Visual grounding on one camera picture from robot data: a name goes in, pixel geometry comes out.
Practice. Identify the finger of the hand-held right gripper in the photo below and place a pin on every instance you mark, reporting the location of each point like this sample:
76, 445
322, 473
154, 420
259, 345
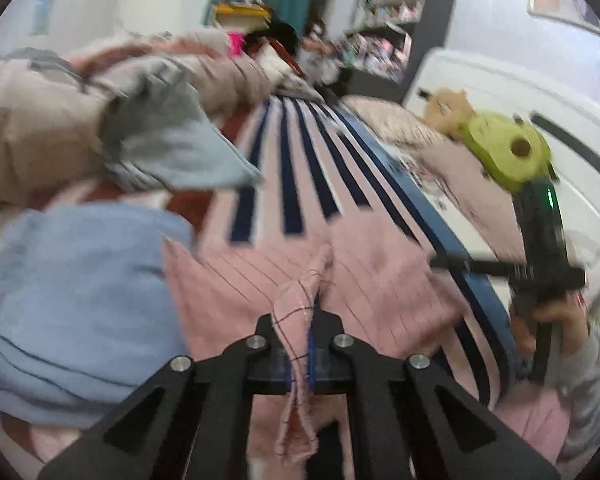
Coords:
480, 265

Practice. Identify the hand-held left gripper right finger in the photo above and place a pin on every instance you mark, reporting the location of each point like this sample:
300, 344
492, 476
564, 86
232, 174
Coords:
380, 375

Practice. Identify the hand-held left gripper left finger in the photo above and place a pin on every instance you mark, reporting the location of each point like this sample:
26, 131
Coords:
215, 375

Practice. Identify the pink checked pants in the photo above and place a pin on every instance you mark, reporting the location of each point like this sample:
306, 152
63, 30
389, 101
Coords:
380, 280

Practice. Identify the person's right forearm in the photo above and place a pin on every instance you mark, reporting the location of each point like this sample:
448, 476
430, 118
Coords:
585, 395

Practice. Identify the person's right hand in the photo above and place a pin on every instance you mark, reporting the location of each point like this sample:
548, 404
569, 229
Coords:
567, 320

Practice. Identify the pink ribbed pillow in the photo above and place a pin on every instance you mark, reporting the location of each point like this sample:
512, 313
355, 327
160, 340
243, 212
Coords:
475, 200

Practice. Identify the green avocado plush toy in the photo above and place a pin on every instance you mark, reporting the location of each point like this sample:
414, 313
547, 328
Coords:
500, 155

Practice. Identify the white bed headboard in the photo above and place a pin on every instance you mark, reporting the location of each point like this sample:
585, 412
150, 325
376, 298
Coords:
570, 110

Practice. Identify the light blue folded cloth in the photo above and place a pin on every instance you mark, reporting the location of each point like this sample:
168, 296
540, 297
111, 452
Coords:
80, 300

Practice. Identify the person's leg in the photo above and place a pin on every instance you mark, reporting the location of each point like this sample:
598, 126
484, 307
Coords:
530, 420

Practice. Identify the brown plush toy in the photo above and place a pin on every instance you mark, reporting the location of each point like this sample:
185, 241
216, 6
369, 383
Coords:
447, 110

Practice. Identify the floral pillow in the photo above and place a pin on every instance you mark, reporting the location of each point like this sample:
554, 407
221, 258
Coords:
395, 120

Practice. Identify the striped bed blanket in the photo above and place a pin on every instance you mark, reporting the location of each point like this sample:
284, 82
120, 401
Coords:
290, 170

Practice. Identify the dark bookshelf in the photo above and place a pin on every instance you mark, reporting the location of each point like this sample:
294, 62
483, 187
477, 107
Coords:
410, 25

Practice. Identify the pile of clothes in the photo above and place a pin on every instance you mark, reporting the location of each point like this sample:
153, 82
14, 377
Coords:
285, 50

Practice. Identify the pink and grey duvet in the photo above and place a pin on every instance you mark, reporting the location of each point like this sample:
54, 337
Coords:
40, 125

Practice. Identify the bright pink bag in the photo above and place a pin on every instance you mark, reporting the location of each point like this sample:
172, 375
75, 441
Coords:
235, 44

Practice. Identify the yellow shelf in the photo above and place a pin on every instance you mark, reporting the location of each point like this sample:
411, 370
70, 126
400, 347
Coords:
240, 12

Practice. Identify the framed wall picture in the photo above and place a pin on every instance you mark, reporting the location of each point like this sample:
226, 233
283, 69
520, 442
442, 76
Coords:
565, 2

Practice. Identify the light blue wall poster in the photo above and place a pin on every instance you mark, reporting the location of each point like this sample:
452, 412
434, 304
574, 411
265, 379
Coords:
42, 15

